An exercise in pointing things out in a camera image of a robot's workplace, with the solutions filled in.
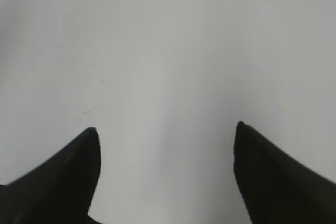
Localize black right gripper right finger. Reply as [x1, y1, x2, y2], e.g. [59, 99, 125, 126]
[234, 121, 335, 223]

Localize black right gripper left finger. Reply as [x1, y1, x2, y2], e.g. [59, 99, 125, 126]
[1, 127, 101, 223]

